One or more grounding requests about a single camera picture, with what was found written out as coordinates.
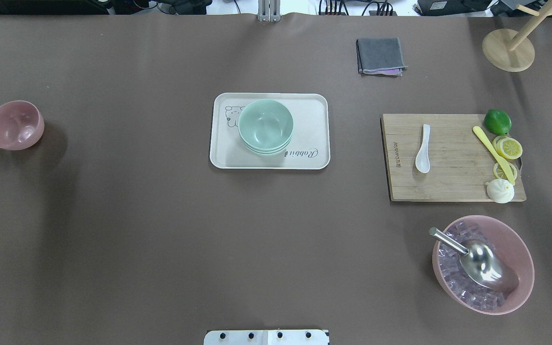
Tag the small pink bowl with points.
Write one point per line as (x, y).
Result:
(21, 125)

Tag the large pink ice bowl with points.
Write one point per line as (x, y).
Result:
(510, 248)

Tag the white ceramic spoon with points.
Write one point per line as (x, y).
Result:
(422, 162)

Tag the bottom green bowl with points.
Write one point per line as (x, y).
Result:
(266, 153)

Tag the middle green bowl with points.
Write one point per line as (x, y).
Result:
(285, 144)

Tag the front lemon slice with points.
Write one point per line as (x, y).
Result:
(511, 148)

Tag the green lime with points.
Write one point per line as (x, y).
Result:
(497, 122)

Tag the back lemon slice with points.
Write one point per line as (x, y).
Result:
(495, 143)

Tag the white steamed bun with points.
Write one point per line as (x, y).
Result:
(500, 190)

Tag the yellow plastic knife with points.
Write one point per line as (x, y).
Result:
(500, 160)

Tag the wooden mug tree stand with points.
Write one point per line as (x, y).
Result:
(511, 50)

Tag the wooden cutting board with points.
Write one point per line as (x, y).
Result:
(461, 165)

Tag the steel ice scoop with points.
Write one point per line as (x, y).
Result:
(481, 264)

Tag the purple cloth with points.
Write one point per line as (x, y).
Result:
(390, 72)

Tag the clear ice cubes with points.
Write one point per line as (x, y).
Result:
(458, 282)

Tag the grey folded cloth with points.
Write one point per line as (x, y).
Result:
(374, 54)

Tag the cream rabbit tray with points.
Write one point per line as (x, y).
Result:
(308, 150)

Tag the grey aluminium post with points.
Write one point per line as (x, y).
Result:
(269, 11)

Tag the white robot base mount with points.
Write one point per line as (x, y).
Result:
(268, 337)

